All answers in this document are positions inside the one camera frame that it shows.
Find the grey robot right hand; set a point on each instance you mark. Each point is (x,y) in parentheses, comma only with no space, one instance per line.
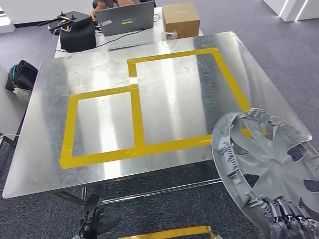
(286,221)

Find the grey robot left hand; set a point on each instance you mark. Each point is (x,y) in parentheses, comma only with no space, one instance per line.
(92,221)

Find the person's right hand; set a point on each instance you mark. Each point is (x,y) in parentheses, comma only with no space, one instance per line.
(92,14)

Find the grey plastic wheel cover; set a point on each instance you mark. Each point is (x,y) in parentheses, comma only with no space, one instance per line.
(274,165)

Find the stainless steel workbench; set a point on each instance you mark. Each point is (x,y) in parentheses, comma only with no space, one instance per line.
(174,99)

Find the person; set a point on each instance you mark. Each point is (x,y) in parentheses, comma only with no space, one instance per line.
(104,4)

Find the black fabric bag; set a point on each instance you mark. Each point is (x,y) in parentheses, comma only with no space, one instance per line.
(77,39)

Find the grey laptop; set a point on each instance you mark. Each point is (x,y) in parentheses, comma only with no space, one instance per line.
(125,19)

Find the black round stool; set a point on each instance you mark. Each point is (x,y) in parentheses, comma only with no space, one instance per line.
(54,28)

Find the yellow tape double rectangle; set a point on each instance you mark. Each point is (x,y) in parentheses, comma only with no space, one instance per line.
(125,154)

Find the clear plastic wrapper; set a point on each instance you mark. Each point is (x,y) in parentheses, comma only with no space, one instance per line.
(169,35)

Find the black backpack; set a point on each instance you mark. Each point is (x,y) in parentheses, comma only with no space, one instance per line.
(25,76)

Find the brown cardboard box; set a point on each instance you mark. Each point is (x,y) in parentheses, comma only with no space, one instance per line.
(181,21)

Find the white panel board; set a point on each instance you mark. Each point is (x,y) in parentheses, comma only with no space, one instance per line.
(10,112)

